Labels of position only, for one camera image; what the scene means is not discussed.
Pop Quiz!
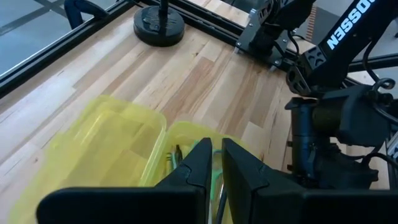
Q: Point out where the teal crayon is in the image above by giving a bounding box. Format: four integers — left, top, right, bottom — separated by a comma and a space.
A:
165, 151, 178, 171

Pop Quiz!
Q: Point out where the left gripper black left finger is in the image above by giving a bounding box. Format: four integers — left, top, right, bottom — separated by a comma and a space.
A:
35, 138, 213, 224

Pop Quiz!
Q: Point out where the black round weighted stand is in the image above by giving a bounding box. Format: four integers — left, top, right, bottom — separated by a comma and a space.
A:
132, 0, 187, 48

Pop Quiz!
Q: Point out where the yellow translucent plastic supply box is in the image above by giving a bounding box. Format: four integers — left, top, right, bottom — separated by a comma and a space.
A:
7, 95, 249, 224

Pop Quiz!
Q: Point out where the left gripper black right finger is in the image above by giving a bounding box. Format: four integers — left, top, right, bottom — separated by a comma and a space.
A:
221, 138, 398, 224

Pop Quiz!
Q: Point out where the black pen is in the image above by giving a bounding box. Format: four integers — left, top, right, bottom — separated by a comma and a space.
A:
173, 144, 185, 164

